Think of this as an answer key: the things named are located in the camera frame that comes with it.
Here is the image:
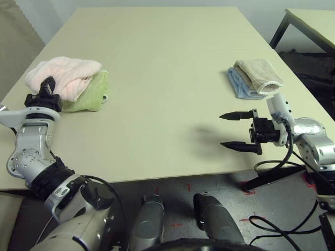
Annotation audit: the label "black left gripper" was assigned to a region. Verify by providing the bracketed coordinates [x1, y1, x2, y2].
[24, 76, 63, 113]

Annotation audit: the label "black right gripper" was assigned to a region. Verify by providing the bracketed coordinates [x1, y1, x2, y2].
[218, 108, 281, 155]

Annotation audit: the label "pink towel with embroidery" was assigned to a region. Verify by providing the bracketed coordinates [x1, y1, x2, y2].
[25, 56, 102, 102]

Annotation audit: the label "light green towel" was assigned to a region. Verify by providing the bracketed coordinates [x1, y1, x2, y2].
[62, 70, 109, 113]

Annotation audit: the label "light blue folded towel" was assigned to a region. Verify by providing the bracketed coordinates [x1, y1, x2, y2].
[226, 67, 266, 100]

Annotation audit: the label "beige folded towel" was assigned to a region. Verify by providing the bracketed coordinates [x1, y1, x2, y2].
[233, 58, 285, 95]

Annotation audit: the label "black table foot beam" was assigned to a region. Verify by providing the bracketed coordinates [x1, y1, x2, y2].
[242, 164, 315, 191]

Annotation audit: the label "dark robot torso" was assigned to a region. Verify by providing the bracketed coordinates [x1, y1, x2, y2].
[146, 238, 252, 251]

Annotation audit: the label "beige side table black legs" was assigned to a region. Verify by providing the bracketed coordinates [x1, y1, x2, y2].
[269, 8, 335, 53]

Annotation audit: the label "grey robot left leg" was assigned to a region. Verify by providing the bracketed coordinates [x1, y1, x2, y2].
[130, 193, 165, 251]

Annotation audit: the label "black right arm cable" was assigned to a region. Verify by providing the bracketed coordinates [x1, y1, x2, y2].
[248, 122, 335, 251]

